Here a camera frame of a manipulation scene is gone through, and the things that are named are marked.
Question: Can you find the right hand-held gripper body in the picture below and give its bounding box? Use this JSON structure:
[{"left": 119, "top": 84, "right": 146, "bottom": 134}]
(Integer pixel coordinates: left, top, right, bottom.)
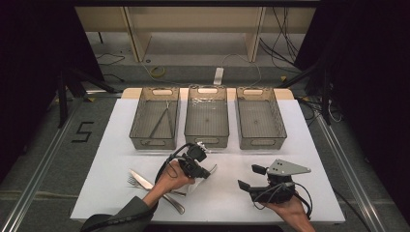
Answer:
[{"left": 249, "top": 159, "right": 312, "bottom": 205}]

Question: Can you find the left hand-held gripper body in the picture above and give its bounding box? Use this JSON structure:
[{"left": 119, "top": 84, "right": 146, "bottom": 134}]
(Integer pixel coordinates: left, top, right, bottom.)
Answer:
[{"left": 176, "top": 141, "right": 212, "bottom": 180}]

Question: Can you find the clear grey plastic basket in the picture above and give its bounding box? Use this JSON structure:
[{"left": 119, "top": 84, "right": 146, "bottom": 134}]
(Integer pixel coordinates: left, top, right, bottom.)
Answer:
[
  {"left": 129, "top": 86, "right": 181, "bottom": 151},
  {"left": 184, "top": 85, "right": 230, "bottom": 149},
  {"left": 235, "top": 86, "right": 288, "bottom": 151}
]

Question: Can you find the metal table knife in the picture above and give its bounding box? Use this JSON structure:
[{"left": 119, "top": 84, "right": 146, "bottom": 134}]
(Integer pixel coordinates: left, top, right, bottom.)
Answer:
[{"left": 129, "top": 168, "right": 187, "bottom": 216}]

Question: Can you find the person's right hand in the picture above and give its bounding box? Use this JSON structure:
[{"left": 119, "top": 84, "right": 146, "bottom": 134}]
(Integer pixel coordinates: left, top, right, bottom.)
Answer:
[{"left": 261, "top": 192, "right": 309, "bottom": 221}]

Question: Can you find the person's left hand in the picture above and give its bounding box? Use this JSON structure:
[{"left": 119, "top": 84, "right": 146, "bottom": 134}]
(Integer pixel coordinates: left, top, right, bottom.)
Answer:
[{"left": 154, "top": 159, "right": 196, "bottom": 201}]

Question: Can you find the white power strip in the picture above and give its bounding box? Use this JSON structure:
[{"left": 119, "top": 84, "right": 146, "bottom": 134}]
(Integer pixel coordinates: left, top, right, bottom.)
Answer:
[{"left": 213, "top": 67, "right": 224, "bottom": 86}]

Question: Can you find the black metal stand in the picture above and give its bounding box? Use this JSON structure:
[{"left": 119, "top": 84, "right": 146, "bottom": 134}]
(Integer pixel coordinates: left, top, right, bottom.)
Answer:
[
  {"left": 278, "top": 59, "right": 334, "bottom": 126},
  {"left": 56, "top": 66, "right": 117, "bottom": 129}
]

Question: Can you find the beige wooden shelf unit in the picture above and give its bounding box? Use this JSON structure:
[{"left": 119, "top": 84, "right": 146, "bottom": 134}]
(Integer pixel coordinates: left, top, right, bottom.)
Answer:
[{"left": 73, "top": 6, "right": 317, "bottom": 64}]

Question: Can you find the black curtain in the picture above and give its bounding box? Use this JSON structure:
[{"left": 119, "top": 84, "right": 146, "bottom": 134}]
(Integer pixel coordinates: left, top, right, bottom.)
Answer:
[
  {"left": 0, "top": 0, "right": 104, "bottom": 183},
  {"left": 293, "top": 0, "right": 410, "bottom": 223}
]

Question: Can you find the left hand-held gripper cable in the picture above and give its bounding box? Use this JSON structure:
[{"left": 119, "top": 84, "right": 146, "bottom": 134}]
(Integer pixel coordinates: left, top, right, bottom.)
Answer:
[{"left": 154, "top": 142, "right": 194, "bottom": 186}]

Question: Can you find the hand-held gripper cable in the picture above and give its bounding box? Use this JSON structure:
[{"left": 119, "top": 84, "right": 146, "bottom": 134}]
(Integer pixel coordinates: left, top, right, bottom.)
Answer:
[
  {"left": 154, "top": 142, "right": 194, "bottom": 186},
  {"left": 252, "top": 182, "right": 314, "bottom": 220}
]

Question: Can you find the right hand-held gripper cable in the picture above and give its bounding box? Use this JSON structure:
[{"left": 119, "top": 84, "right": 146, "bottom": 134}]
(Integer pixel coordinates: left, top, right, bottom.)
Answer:
[{"left": 252, "top": 182, "right": 314, "bottom": 220}]

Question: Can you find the aluminium floor rail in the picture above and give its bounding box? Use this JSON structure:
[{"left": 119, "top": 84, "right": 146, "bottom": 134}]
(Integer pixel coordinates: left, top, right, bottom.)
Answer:
[
  {"left": 0, "top": 96, "right": 90, "bottom": 232},
  {"left": 313, "top": 112, "right": 388, "bottom": 232}
]

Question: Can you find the yellow coiled cable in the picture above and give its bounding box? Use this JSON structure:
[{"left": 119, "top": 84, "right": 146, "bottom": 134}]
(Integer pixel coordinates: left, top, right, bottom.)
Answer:
[{"left": 150, "top": 66, "right": 166, "bottom": 78}]

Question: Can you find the white cable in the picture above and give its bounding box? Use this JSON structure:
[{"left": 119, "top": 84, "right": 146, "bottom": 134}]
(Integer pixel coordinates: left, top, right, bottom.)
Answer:
[{"left": 221, "top": 52, "right": 263, "bottom": 88}]

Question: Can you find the thin black floor cable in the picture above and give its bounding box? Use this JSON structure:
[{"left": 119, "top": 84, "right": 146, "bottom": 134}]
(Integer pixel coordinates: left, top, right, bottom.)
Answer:
[{"left": 94, "top": 52, "right": 126, "bottom": 83}]

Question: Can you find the bundle of black cables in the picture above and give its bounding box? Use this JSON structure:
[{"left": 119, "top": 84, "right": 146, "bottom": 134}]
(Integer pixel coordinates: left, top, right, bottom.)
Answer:
[{"left": 258, "top": 6, "right": 303, "bottom": 74}]

